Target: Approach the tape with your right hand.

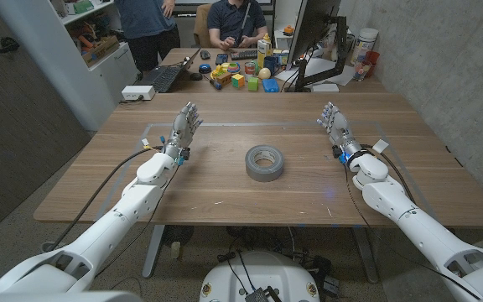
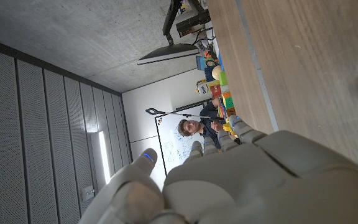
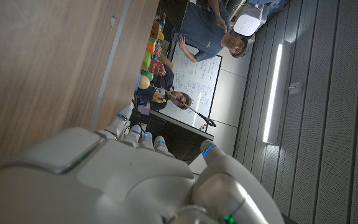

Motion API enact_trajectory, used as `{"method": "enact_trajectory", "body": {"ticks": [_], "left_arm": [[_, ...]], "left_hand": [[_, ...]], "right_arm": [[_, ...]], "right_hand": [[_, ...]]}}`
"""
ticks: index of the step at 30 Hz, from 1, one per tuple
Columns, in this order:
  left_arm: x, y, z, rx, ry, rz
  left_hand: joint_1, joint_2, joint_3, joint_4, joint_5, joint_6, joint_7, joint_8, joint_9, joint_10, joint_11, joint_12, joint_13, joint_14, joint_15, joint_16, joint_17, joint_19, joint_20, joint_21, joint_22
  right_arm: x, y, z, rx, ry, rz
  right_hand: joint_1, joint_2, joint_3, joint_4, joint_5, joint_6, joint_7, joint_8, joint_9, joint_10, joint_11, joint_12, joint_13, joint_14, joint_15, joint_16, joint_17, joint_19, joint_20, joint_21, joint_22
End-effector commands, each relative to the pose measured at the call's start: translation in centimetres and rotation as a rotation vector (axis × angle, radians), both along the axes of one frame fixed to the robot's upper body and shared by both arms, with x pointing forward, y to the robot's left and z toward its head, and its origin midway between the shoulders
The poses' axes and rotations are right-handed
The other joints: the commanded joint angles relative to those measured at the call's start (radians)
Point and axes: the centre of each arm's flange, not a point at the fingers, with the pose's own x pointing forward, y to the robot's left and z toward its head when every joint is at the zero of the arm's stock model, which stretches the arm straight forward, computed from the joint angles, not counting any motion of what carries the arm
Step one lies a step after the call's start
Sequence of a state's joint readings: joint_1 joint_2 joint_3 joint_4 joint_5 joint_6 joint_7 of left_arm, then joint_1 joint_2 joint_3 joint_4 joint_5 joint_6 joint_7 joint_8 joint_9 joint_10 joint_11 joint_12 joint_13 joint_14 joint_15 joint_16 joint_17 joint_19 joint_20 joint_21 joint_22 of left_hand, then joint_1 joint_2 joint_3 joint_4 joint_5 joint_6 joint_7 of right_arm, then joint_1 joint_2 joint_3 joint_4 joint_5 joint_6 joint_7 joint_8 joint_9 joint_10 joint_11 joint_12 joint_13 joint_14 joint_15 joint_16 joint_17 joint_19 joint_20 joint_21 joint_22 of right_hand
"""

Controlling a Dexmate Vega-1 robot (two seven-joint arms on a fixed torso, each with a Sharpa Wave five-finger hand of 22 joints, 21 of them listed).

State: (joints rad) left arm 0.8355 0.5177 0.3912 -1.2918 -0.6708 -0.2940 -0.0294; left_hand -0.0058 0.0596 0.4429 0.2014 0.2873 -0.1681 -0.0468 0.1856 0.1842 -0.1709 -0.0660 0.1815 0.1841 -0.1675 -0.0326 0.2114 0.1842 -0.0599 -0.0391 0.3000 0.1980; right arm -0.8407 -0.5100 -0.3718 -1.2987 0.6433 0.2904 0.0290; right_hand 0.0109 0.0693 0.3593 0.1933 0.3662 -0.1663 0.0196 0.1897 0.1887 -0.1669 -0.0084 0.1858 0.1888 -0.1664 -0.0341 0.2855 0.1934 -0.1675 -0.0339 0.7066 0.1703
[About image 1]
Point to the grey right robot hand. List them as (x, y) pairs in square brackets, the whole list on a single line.
[(339, 128)]

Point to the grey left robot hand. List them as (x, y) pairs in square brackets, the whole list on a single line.
[(181, 130)]

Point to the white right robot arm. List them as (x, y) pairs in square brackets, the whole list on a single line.
[(417, 226)]

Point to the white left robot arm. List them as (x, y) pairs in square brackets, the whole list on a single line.
[(111, 222)]

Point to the white flat box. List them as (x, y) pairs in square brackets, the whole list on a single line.
[(325, 87)]

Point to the white label tag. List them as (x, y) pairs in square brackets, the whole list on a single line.
[(380, 146)]

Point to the black computer mouse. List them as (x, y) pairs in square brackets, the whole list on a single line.
[(195, 76)]

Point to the black laptop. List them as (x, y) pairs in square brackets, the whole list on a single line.
[(164, 77)]

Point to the white power box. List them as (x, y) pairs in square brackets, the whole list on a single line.
[(138, 92)]

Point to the multicolour cube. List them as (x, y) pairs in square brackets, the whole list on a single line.
[(237, 80)]

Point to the red cup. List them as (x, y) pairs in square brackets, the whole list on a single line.
[(372, 58)]

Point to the dark smartphone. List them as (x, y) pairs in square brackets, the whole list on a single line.
[(221, 59)]

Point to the black monitor stand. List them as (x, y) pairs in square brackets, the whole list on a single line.
[(341, 46)]

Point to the green cube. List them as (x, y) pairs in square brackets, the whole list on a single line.
[(253, 84)]

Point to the white wipes canister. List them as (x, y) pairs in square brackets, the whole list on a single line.
[(364, 44)]

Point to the red soup can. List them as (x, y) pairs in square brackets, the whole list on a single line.
[(250, 70)]

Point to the cream egg-shaped ball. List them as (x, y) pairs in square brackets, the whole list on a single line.
[(264, 74)]

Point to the blue mug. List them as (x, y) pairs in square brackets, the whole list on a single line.
[(271, 65)]

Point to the black keyboard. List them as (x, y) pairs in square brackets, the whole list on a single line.
[(244, 54)]

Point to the white shelf cabinet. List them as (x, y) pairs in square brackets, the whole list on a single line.
[(95, 79)]

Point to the computer monitor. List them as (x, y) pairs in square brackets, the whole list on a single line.
[(313, 25)]

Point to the brown office chair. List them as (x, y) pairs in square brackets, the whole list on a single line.
[(201, 25)]

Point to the juice carton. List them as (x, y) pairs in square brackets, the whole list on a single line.
[(263, 50)]

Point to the cardboard box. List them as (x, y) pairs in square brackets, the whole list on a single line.
[(101, 50)]

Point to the person in blue t-shirt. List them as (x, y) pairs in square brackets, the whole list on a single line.
[(145, 21)]

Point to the person in dark polo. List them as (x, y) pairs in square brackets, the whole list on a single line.
[(233, 19)]

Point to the white table leg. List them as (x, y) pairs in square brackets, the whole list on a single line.
[(153, 251), (366, 256)]

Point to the white robot torso base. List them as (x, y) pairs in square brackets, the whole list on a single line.
[(262, 272)]

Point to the grey duct tape roll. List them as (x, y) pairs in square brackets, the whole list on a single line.
[(253, 168)]

